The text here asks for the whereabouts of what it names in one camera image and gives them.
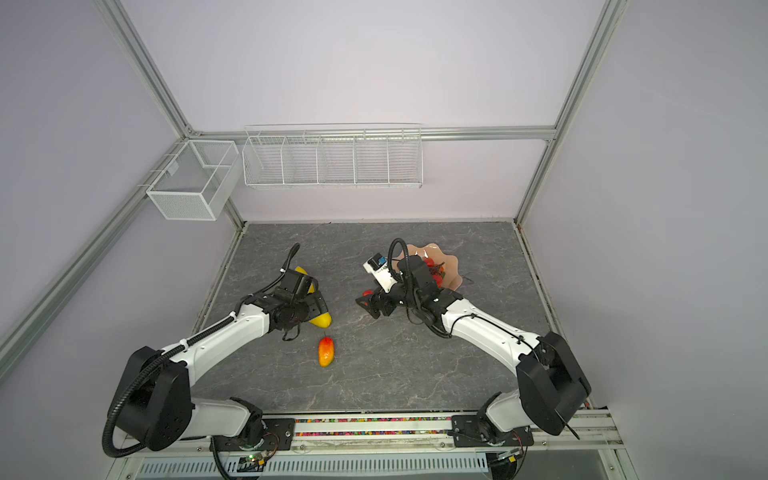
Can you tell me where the aluminium front rail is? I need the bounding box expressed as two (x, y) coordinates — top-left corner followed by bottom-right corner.
(129, 409), (625, 463)

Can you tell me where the yellow fake fruit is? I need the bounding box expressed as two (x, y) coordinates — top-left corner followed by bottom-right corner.
(294, 266), (317, 294)
(309, 312), (332, 329)

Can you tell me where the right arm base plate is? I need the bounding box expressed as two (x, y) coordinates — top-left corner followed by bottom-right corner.
(448, 414), (534, 447)

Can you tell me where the long white wire basket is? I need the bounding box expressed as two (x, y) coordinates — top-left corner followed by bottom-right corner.
(241, 123), (424, 188)

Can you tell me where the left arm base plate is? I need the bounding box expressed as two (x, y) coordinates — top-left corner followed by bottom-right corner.
(213, 417), (296, 453)

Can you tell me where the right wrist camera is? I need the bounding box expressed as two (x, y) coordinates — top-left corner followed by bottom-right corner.
(363, 253), (398, 293)

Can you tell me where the pink scalloped fruit bowl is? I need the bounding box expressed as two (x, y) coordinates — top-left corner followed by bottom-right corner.
(407, 243), (463, 291)

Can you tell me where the white mesh box basket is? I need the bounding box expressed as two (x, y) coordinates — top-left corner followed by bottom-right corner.
(147, 140), (242, 221)

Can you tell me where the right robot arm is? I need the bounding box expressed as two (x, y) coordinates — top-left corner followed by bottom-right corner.
(356, 254), (591, 444)

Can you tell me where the red strawberry bunch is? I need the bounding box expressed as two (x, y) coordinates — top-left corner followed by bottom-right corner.
(422, 257), (445, 288)

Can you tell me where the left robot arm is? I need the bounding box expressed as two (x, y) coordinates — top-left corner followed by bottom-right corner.
(101, 268), (328, 458)

